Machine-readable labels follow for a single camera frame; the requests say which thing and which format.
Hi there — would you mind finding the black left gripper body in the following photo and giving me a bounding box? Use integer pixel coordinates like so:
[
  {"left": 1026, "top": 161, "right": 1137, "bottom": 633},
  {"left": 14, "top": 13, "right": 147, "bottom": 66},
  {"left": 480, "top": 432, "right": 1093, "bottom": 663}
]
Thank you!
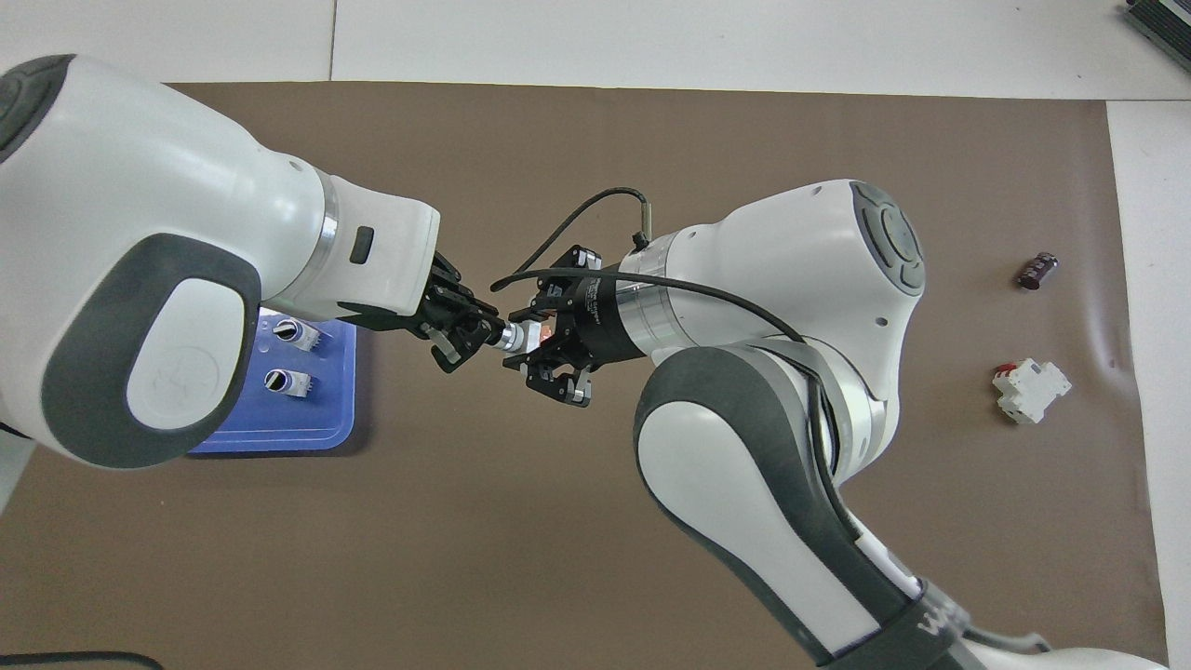
[{"left": 340, "top": 251, "right": 494, "bottom": 341}]

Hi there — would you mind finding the blue plastic tray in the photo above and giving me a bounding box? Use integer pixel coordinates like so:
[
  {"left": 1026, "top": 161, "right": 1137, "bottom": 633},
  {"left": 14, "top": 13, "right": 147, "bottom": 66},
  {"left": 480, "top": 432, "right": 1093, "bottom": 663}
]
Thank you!
[{"left": 186, "top": 305, "right": 360, "bottom": 457}]

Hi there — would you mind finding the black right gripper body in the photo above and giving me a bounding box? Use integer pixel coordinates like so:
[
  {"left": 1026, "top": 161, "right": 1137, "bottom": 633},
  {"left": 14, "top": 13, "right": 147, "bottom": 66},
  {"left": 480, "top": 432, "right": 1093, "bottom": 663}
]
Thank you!
[{"left": 569, "top": 263, "right": 652, "bottom": 366}]

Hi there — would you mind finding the grey finned metal device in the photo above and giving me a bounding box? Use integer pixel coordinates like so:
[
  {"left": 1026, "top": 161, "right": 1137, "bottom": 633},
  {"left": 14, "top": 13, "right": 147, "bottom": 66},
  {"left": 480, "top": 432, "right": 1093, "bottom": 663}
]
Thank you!
[{"left": 1119, "top": 0, "right": 1191, "bottom": 59}]

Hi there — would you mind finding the white circuit breaker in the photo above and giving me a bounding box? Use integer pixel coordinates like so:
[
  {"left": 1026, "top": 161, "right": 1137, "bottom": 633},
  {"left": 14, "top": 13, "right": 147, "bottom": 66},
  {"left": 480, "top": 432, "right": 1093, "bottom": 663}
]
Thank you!
[{"left": 991, "top": 358, "right": 1073, "bottom": 426}]

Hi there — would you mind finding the small black terminal block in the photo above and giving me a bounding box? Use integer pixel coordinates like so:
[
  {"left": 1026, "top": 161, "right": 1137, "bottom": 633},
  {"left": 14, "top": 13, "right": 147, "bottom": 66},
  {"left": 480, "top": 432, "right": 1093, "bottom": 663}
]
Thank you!
[{"left": 1017, "top": 250, "right": 1062, "bottom": 291}]

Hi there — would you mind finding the brown paper table mat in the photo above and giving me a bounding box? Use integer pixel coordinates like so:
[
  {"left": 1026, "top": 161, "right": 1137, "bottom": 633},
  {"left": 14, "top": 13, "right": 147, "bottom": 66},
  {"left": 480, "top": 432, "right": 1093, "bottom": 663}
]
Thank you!
[{"left": 0, "top": 82, "right": 1171, "bottom": 670}]

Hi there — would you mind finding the white rotary selector switch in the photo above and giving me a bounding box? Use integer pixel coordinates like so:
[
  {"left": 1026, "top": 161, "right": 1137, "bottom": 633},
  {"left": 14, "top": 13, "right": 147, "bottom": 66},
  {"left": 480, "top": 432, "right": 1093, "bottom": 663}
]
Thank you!
[
  {"left": 491, "top": 318, "right": 552, "bottom": 355},
  {"left": 263, "top": 368, "right": 314, "bottom": 401},
  {"left": 274, "top": 317, "right": 324, "bottom": 354}
]

